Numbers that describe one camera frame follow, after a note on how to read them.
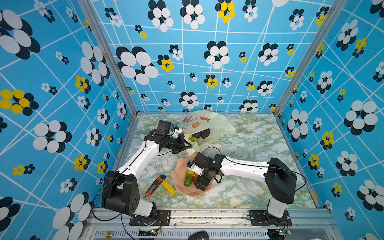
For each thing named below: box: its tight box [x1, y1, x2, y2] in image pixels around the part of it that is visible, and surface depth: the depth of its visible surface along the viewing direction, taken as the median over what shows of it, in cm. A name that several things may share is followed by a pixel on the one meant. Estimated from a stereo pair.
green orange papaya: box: [184, 169, 195, 187], surface depth 84 cm
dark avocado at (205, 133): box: [201, 128, 211, 139], surface depth 105 cm
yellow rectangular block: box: [161, 180, 177, 195], surface depth 84 cm
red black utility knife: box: [143, 174, 167, 200], surface depth 85 cm
